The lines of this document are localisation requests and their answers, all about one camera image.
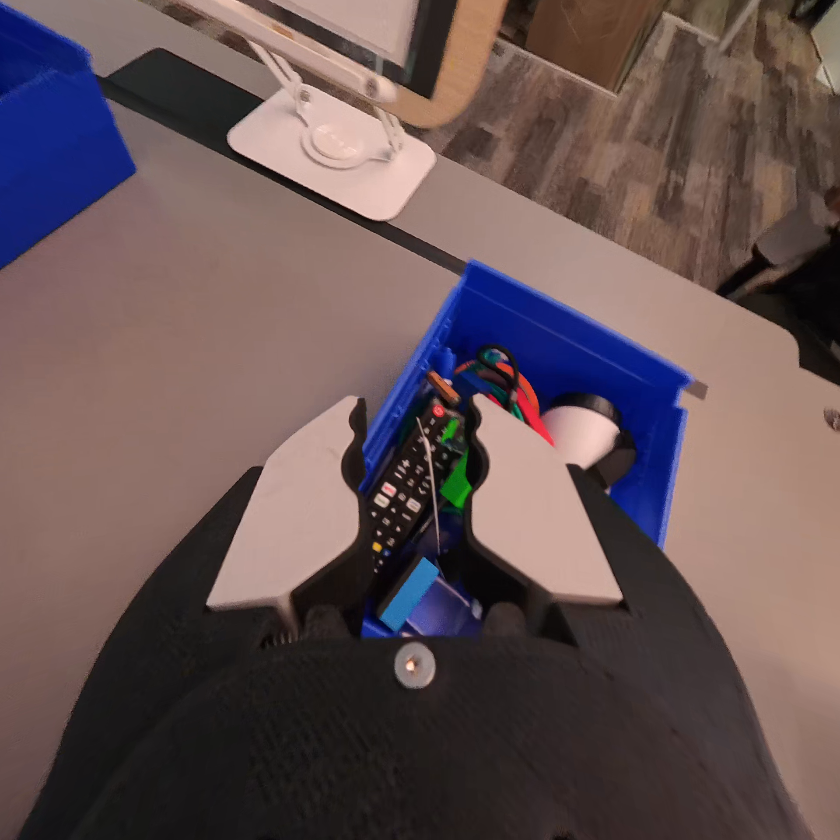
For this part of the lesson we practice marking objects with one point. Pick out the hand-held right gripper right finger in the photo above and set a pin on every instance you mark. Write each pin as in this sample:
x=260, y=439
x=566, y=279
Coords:
x=544, y=525

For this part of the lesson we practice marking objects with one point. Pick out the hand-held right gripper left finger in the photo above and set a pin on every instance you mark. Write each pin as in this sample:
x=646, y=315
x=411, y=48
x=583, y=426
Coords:
x=289, y=512

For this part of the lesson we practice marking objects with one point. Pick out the blue plastic bin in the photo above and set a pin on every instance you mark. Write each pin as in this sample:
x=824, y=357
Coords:
x=590, y=354
x=46, y=118

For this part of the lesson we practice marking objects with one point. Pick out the white and black roll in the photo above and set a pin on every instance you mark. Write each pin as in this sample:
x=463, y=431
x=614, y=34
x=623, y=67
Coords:
x=577, y=433

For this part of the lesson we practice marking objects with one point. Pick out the short green toy block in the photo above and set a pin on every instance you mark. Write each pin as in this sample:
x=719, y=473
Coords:
x=456, y=482

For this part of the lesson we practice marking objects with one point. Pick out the black remote control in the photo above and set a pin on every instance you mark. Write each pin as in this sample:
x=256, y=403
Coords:
x=407, y=479

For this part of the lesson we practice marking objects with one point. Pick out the blue sponge block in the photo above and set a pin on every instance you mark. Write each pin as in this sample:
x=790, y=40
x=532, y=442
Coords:
x=407, y=594

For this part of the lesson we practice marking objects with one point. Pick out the document display board with stand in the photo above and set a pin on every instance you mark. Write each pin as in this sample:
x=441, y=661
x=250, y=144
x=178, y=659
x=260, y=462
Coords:
x=328, y=170

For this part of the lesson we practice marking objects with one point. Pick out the cardboard box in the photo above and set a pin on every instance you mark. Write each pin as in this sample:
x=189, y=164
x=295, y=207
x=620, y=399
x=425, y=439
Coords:
x=577, y=33

